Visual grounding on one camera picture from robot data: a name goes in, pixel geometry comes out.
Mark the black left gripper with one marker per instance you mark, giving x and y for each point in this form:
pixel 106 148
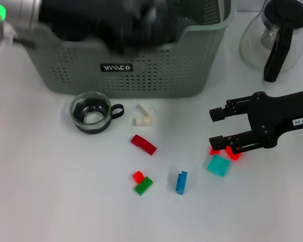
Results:
pixel 78 20

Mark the blue toy block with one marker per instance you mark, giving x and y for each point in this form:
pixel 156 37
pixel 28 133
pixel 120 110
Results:
pixel 181 182

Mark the grey-green perforated storage bin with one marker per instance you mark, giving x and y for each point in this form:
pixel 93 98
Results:
pixel 154 75

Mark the red slope toy block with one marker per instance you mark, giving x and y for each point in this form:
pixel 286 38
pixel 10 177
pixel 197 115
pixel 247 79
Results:
pixel 233 156

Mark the dark red curved block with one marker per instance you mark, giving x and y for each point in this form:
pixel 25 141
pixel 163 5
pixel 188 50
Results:
pixel 144 144

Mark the white toy block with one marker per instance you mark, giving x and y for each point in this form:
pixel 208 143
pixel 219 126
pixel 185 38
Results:
pixel 141 122

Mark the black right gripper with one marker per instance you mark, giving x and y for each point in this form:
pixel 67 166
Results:
pixel 280 116

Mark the teal square toy block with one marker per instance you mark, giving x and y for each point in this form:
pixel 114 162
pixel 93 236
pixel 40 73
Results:
pixel 218 166

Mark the small red toy block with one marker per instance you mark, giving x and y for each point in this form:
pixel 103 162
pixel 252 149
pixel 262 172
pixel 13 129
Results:
pixel 213 152
pixel 137 176

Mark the green rectangular toy block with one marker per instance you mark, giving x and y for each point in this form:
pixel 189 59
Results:
pixel 142 187

